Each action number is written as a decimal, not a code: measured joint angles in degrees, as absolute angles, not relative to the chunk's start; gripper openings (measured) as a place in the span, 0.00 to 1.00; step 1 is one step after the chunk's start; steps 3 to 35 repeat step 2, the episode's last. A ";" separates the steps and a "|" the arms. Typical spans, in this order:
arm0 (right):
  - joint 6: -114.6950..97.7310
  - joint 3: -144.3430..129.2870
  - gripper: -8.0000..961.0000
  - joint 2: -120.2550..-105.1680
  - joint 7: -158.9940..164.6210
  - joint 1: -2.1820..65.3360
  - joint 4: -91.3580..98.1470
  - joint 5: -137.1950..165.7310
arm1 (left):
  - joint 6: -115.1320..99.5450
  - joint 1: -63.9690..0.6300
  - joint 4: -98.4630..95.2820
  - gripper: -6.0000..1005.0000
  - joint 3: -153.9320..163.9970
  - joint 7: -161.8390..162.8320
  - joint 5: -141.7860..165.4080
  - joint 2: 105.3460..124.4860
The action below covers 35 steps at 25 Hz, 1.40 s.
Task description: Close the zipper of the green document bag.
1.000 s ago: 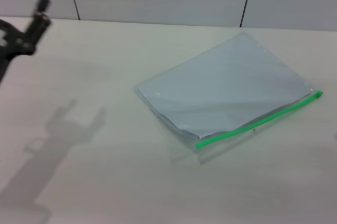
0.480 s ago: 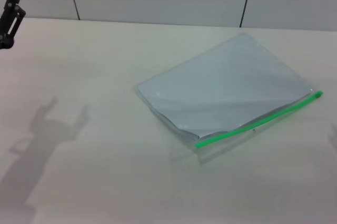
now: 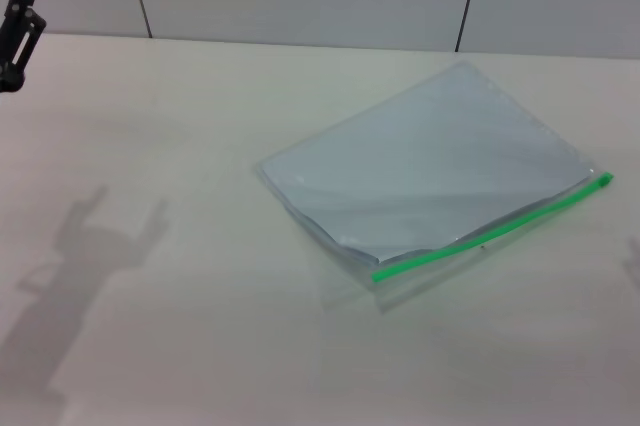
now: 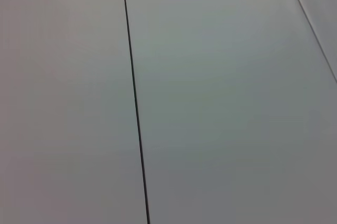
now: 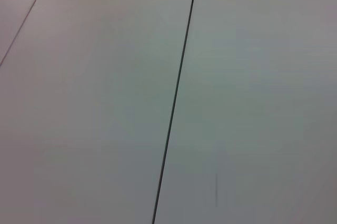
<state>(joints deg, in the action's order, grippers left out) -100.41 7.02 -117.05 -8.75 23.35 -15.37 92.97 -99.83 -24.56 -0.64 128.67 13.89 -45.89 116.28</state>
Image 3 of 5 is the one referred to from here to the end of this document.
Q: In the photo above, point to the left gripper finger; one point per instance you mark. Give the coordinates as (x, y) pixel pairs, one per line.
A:
(17, 41)

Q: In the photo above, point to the clear green-zip document bag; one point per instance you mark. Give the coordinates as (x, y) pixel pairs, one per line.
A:
(450, 249)

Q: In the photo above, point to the green zip slider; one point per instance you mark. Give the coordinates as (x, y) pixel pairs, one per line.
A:
(605, 179)

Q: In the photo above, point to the white paper sheets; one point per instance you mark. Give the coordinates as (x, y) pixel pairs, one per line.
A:
(425, 171)

